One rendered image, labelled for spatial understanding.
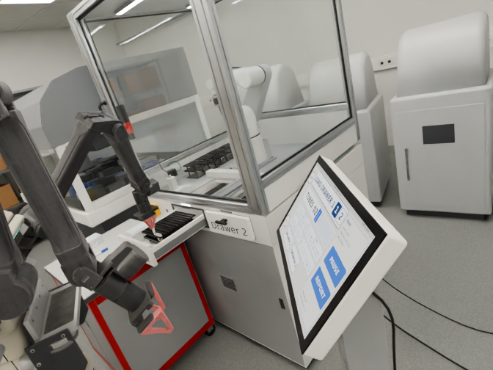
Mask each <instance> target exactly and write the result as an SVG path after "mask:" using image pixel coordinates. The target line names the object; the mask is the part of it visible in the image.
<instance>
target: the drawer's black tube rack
mask: <svg viewBox="0 0 493 370"><path fill-rule="evenodd" d="M195 216H196V214H189V213H185V212H181V211H174V212H173V213H171V214H170V215H168V216H166V217H165V218H163V219H162V220H159V221H158V222H157V223H155V228H154V229H155V231H156V233H161V235H162V236H164V237H162V238H163V239H166V238H167V237H168V236H170V235H172V234H173V233H174V232H176V231H178V230H179V229H181V228H182V227H184V226H185V225H187V224H189V223H190V222H191V221H193V220H195V219H193V217H195ZM143 237H144V239H148V240H149V241H150V242H151V241H153V242H156V243H157V244H158V243H159V242H160V241H159V240H158V238H156V237H154V236H150V235H145V236H143Z"/></svg>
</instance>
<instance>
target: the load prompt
mask: <svg viewBox="0 0 493 370"><path fill-rule="evenodd" d="M311 184H312V186H313V188H314V190H315V192H316V193H317V195H318V197H319V198H320V200H321V202H322V203H323V205H324V207H325V209H326V211H327V212H328V214H329V216H330V217H331V219H332V221H333V223H334V224H335V226H336V228H337V229H339V227H340V226H341V225H342V223H343V221H344V219H345V218H346V217H347V215H348V213H349V212H350V211H349V210H348V208H347V207H346V205H345V203H344V202H343V201H342V200H341V199H340V197H339V196H338V194H337V193H336V191H335V190H334V189H333V188H332V186H331V185H330V183H329V182H328V181H327V179H326V178H325V177H324V175H323V174H322V172H321V171H320V170H319V171H318V172H317V174H316V176H315V177H314V179H313V182H312V183H311Z"/></svg>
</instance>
